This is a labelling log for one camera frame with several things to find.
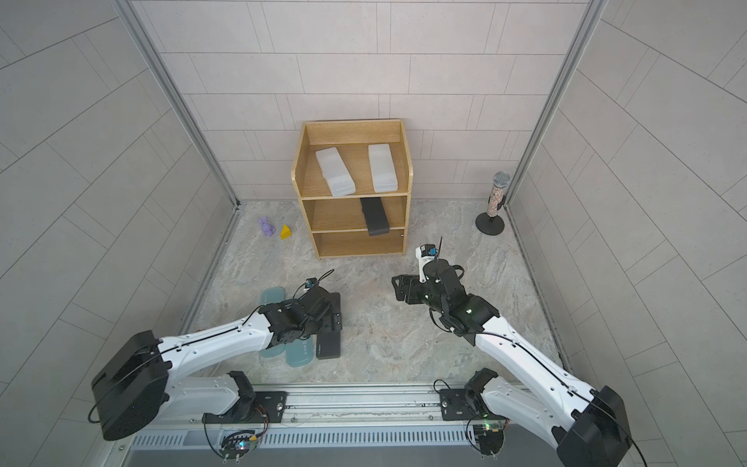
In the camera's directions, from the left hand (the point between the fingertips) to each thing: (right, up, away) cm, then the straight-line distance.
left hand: (337, 318), depth 85 cm
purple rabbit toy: (-29, +26, +19) cm, 43 cm away
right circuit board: (+39, -22, -17) cm, 48 cm away
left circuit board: (-20, -22, -19) cm, 36 cm away
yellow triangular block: (-23, +25, +20) cm, 39 cm away
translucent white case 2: (+13, +44, -1) cm, 46 cm away
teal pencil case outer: (-22, +6, +5) cm, 23 cm away
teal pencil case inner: (-9, -8, -6) cm, 13 cm away
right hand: (+19, +13, -8) cm, 24 cm away
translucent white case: (0, +42, -3) cm, 43 cm away
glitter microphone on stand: (+53, +28, +24) cm, 65 cm away
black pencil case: (-2, -5, -4) cm, 7 cm away
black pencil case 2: (+11, +31, +5) cm, 33 cm away
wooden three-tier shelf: (-1, +28, +6) cm, 29 cm away
